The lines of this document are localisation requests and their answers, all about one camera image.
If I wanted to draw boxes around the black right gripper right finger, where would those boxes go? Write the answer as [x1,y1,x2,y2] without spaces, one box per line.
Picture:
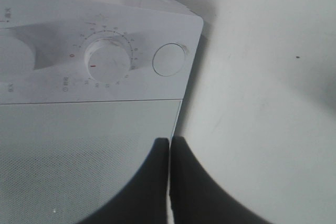
[170,136,265,224]

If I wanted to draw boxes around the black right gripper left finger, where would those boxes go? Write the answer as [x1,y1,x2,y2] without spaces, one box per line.
[83,138,169,223]

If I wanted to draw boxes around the round white door button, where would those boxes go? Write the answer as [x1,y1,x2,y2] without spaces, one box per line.
[152,43,185,77]

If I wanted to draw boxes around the white microwave door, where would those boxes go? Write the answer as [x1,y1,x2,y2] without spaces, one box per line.
[1,100,181,223]

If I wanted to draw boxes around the white lower timer knob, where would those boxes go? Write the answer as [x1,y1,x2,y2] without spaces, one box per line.
[84,37,131,84]

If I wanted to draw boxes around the white microwave oven body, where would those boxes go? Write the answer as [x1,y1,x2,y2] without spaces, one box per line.
[0,0,204,141]

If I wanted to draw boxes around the white upper power knob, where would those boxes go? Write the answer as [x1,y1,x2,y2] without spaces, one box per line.
[1,35,36,75]

